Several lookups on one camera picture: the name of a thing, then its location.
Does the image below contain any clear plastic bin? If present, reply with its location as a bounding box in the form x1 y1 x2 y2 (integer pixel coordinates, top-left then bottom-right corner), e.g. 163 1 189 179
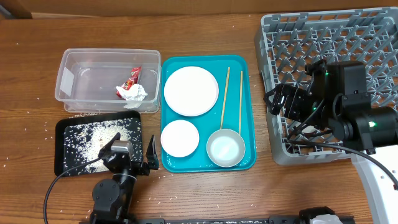
55 48 161 113

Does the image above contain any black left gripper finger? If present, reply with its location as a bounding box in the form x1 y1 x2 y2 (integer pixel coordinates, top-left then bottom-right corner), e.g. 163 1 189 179
146 135 159 170
98 133 121 159

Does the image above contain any grey dishwasher rack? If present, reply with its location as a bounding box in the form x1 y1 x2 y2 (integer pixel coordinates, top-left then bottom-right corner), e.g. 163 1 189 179
255 7 397 166

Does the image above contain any white tissue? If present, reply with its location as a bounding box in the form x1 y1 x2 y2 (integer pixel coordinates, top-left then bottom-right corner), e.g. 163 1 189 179
123 84 147 101

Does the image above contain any large pink plate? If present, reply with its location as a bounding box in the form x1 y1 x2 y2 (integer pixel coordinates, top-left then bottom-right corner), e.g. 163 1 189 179
164 66 219 116

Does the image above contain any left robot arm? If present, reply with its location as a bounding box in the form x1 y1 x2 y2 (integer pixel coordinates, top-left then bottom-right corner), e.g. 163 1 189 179
89 133 150 224

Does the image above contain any black tray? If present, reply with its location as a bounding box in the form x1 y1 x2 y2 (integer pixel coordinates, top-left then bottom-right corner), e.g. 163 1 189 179
54 111 144 176

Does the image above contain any black mounting rail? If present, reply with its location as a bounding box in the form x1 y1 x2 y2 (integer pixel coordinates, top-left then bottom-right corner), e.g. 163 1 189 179
79 206 355 224

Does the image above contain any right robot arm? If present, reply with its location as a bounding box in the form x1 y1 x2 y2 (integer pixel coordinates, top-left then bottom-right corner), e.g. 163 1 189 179
264 60 397 223

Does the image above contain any red snack wrapper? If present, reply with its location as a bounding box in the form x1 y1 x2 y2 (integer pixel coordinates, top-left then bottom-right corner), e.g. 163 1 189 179
116 67 142 98

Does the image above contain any white paper cup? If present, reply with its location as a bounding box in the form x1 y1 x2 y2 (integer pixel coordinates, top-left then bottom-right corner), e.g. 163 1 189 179
301 126 320 138

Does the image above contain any grey bowl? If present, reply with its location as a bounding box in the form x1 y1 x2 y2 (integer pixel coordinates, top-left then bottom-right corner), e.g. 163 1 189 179
206 129 246 168

